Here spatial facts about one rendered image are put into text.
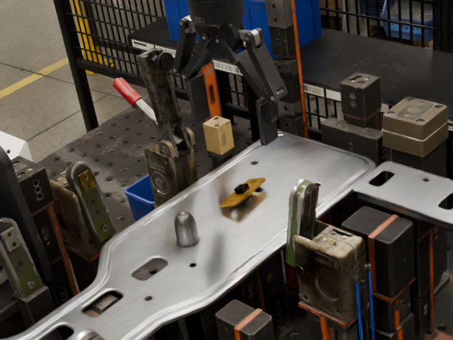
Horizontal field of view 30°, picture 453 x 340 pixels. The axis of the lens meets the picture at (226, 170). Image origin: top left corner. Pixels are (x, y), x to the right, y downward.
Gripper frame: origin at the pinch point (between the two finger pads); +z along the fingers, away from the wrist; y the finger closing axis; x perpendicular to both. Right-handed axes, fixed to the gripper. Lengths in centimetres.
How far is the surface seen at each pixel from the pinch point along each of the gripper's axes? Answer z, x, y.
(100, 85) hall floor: 114, 145, -246
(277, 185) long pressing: 13.4, 5.8, 1.6
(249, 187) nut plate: 11.8, 1.1, 0.2
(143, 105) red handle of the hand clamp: 2.2, 0.0, -20.6
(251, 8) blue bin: -0.3, 35.7, -28.4
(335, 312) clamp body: 19.1, -7.9, 22.7
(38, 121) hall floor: 114, 105, -243
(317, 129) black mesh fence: 37, 56, -32
